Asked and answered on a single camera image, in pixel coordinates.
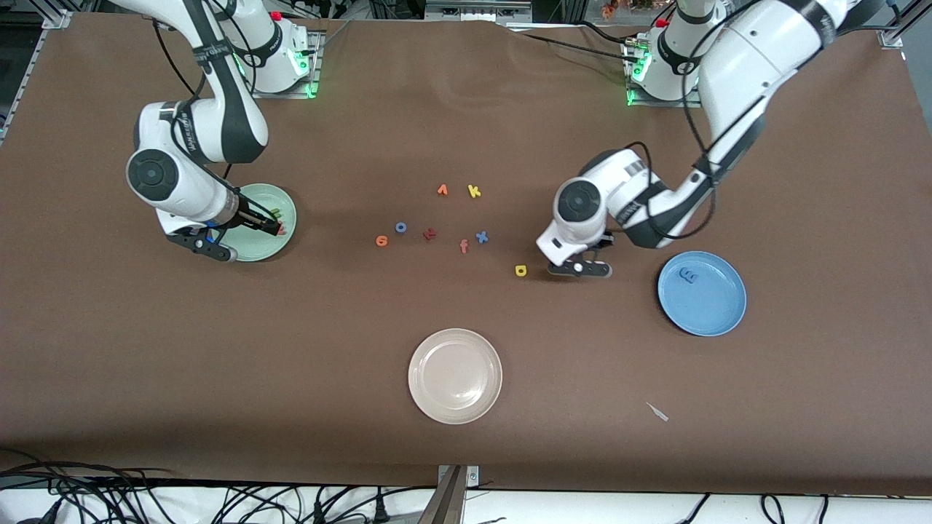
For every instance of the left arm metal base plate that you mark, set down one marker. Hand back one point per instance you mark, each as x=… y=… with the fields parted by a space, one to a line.
x=655 y=103

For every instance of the beige plate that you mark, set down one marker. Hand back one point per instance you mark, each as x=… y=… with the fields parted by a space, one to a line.
x=455 y=376

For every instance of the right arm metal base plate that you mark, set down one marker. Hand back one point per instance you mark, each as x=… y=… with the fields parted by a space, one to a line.
x=309 y=87

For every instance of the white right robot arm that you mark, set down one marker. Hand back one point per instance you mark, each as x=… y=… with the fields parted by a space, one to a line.
x=182 y=196

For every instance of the green plate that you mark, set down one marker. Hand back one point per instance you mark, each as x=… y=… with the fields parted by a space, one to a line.
x=251 y=244

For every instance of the blue plate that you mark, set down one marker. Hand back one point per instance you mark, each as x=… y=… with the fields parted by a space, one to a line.
x=710 y=306

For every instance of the blue foam letter e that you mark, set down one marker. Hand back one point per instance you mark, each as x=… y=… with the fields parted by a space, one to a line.
x=687 y=274

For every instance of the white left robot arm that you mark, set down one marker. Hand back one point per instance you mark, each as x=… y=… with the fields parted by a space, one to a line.
x=750 y=65

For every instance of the silver mount bracket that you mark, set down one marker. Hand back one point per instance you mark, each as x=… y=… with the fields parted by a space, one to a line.
x=470 y=476

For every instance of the small white tape scrap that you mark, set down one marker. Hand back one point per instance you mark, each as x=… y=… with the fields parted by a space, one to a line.
x=657 y=412

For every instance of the silver frame crossbar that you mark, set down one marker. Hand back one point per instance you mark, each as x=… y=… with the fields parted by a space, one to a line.
x=473 y=11

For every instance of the aluminium frame rail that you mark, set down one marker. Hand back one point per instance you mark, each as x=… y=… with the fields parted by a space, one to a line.
x=892 y=35
x=29 y=69

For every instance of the brown table cover sheet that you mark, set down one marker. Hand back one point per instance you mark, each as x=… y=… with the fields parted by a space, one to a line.
x=466 y=116

